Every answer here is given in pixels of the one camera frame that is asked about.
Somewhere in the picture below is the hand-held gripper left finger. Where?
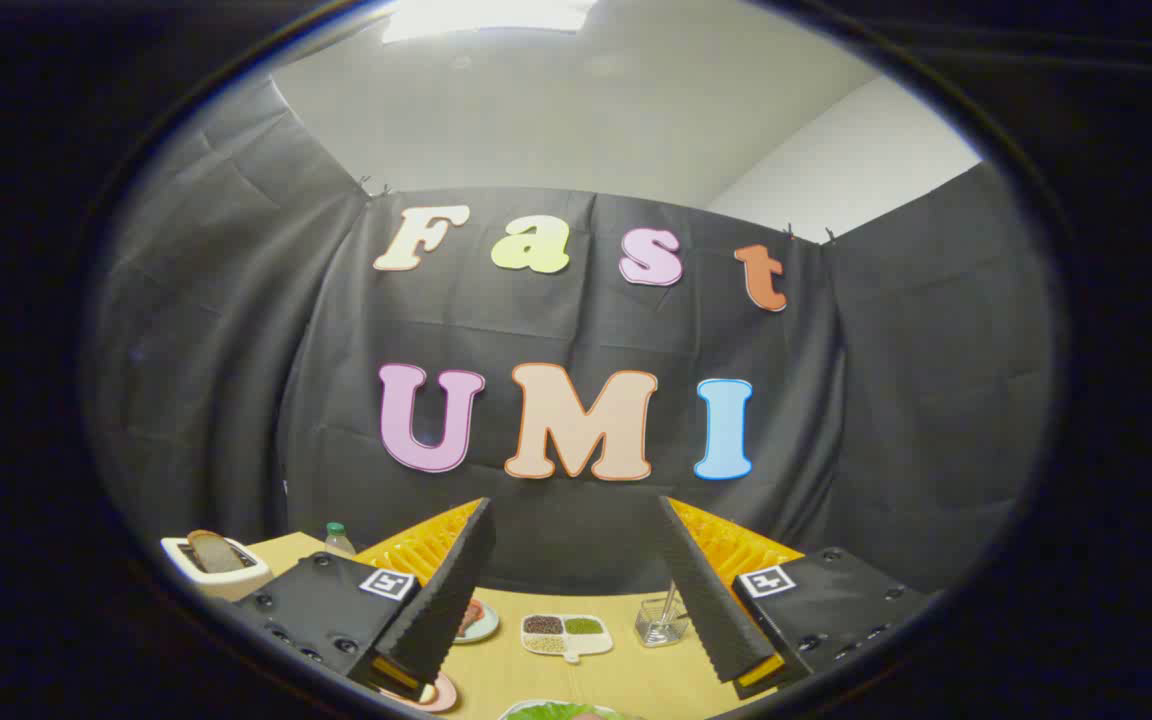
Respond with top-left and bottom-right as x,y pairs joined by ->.
236,497 -> 497,706

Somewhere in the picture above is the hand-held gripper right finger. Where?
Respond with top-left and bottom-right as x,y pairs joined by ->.
656,497 -> 932,701

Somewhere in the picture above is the green lettuce leaf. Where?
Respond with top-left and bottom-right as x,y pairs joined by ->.
506,702 -> 627,720

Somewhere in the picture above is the toasted bread slice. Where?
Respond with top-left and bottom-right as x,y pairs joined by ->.
186,530 -> 247,574

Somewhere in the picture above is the pale green plate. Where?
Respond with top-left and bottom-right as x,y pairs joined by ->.
454,598 -> 500,644

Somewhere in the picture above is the clear utensil holder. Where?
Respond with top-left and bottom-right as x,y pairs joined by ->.
634,595 -> 690,648

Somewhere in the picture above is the pink plate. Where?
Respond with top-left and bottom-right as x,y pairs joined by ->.
381,670 -> 459,714

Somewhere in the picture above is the white plate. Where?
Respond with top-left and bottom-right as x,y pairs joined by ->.
496,698 -> 637,720

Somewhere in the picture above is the white divided dish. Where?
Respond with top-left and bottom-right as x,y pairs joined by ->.
520,613 -> 614,664

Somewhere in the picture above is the white toaster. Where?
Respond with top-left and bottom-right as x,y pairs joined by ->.
161,535 -> 272,601

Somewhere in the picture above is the black backdrop cloth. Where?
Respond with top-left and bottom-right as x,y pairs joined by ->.
86,75 -> 1057,601

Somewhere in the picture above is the ceiling light panel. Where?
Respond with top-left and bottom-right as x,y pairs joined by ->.
381,0 -> 597,43

